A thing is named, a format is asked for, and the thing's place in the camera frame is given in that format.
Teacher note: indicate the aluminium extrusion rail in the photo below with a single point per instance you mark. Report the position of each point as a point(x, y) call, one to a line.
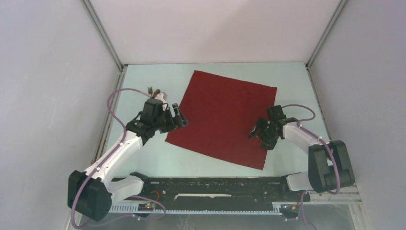
point(347, 196)

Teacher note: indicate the aluminium frame post right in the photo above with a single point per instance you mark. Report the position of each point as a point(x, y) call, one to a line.
point(327, 31)

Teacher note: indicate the brown wooden spoon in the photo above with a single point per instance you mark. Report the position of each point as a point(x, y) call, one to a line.
point(156, 92)

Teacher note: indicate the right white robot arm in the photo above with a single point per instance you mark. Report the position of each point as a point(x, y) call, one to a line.
point(329, 166)

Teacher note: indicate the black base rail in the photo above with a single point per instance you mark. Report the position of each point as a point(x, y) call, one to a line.
point(227, 194)

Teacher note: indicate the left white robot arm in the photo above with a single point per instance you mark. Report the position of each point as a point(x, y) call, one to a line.
point(93, 191)

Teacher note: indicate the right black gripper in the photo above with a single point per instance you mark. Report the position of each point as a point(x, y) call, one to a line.
point(268, 144)

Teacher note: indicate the aluminium frame post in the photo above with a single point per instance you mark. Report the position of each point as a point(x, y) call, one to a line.
point(327, 31)
point(97, 23)

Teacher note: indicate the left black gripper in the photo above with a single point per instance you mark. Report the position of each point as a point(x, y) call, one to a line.
point(181, 121)

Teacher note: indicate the red cloth napkin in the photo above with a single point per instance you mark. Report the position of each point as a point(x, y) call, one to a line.
point(222, 112)

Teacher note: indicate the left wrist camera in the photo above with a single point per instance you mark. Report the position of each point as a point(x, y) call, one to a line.
point(155, 106)

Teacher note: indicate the aluminium frame post left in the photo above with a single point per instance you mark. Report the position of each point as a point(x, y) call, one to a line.
point(97, 23)

